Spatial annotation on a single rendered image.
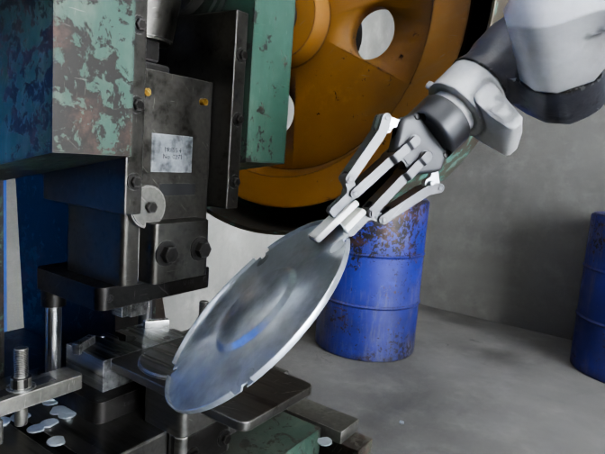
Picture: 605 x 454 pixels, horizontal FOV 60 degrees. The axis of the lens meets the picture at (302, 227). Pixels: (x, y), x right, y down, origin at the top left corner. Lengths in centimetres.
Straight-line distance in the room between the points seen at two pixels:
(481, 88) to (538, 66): 7
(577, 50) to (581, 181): 320
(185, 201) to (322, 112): 37
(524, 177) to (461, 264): 76
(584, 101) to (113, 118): 53
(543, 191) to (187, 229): 330
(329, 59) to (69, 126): 57
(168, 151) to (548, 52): 47
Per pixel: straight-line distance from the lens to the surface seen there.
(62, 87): 60
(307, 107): 104
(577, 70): 65
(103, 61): 62
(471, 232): 397
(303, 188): 99
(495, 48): 72
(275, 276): 65
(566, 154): 383
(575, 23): 61
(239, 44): 79
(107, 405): 78
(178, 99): 75
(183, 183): 75
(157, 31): 78
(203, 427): 76
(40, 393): 78
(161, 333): 87
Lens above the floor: 108
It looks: 8 degrees down
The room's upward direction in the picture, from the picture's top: 4 degrees clockwise
